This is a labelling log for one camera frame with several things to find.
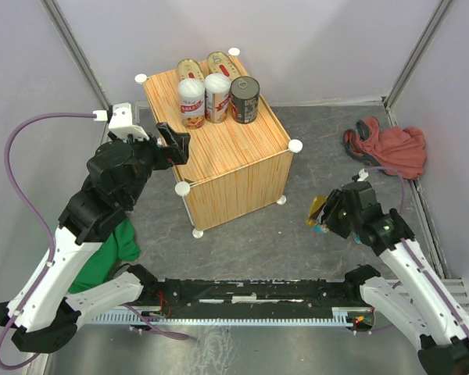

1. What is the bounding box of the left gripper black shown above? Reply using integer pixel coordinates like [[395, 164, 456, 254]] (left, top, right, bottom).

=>
[[109, 121, 191, 206]]

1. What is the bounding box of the gold spam can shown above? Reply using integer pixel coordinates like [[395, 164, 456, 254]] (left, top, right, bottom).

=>
[[306, 195, 328, 234]]

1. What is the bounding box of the white-lid cylindrical can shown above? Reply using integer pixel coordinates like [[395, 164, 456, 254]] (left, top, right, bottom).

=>
[[178, 78, 205, 129]]

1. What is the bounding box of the oval fish can front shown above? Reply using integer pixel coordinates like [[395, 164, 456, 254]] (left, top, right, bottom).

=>
[[177, 59, 205, 82]]

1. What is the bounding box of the oval fish can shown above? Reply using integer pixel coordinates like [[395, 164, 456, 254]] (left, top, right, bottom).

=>
[[177, 59, 205, 82], [206, 52, 242, 80]]

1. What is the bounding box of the dark blue round can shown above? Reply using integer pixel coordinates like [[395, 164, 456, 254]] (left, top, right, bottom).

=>
[[230, 76, 260, 124]]

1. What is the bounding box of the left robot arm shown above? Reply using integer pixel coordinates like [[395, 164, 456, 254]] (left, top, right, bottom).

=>
[[0, 123, 191, 354]]

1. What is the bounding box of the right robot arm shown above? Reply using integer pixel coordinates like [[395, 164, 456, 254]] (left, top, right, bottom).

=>
[[317, 181, 469, 374]]

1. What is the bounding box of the wooden cabinet box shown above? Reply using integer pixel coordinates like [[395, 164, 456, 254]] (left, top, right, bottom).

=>
[[134, 47, 303, 240]]

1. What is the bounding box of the red cloth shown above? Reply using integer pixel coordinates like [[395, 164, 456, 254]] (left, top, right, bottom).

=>
[[342, 116, 427, 180]]

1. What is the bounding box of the green cloth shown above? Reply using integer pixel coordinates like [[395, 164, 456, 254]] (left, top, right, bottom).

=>
[[68, 219, 141, 294]]

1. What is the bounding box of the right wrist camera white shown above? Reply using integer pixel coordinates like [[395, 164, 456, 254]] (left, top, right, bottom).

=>
[[352, 169, 369, 182]]

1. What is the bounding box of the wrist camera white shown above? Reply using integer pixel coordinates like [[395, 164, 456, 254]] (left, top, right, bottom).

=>
[[352, 169, 369, 182], [108, 102, 149, 141]]

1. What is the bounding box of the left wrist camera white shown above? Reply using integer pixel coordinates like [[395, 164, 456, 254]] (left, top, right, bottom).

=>
[[108, 102, 149, 141]]

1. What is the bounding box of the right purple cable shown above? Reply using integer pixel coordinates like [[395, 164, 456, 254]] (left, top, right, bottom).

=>
[[351, 166, 469, 366]]

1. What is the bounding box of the purple cable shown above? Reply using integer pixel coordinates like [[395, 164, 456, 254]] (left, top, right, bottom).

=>
[[351, 166, 469, 366], [0, 112, 191, 370]]

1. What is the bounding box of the light blue cable duct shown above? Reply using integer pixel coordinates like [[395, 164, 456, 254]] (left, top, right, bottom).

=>
[[88, 307, 353, 328]]

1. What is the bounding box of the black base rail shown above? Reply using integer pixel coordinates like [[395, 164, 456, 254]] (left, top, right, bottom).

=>
[[131, 265, 381, 320]]

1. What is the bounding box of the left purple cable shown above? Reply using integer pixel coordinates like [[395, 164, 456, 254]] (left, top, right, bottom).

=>
[[0, 112, 191, 370]]

